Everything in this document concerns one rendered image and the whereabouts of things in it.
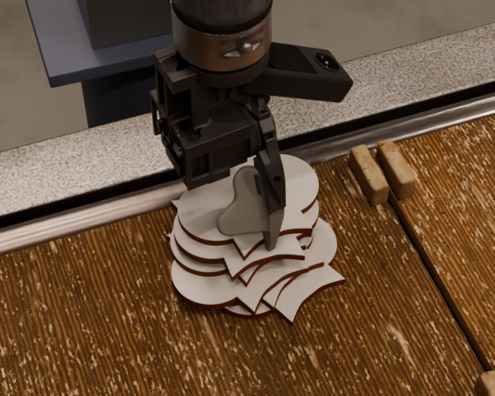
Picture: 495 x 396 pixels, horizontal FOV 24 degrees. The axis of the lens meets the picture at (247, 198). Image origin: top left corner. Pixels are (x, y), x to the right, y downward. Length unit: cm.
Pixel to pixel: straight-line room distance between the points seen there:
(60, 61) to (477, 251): 54
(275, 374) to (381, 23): 175
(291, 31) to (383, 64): 138
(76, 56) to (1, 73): 126
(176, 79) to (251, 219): 16
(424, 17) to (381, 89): 147
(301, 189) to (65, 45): 43
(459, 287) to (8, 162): 47
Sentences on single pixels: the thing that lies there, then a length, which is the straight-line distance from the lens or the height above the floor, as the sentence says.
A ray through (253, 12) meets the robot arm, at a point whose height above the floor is 125.
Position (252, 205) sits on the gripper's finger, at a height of 105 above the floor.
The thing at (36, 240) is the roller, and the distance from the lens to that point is 112.
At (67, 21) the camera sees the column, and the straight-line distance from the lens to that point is 139.
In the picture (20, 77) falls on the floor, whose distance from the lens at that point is 258.
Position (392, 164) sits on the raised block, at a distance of 111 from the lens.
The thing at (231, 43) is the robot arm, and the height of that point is 123.
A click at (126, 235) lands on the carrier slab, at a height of 94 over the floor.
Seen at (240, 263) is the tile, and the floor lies 99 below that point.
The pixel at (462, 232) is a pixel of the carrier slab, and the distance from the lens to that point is 110.
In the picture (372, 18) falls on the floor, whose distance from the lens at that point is 269.
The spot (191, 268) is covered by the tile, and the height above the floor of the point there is 97.
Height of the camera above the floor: 180
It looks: 51 degrees down
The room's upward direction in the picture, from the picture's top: straight up
